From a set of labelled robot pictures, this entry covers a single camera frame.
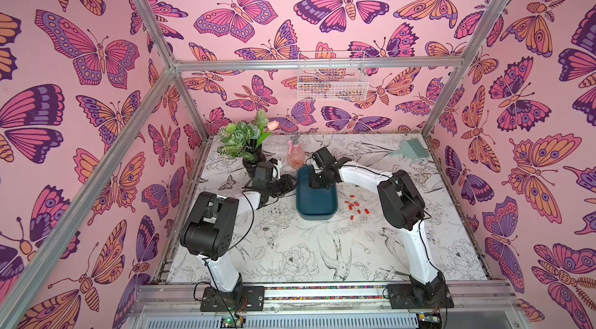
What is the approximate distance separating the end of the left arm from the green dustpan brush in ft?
1.88

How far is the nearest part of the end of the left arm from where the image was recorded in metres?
0.82

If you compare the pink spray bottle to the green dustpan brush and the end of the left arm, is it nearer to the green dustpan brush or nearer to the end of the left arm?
the end of the left arm

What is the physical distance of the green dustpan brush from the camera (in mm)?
1120
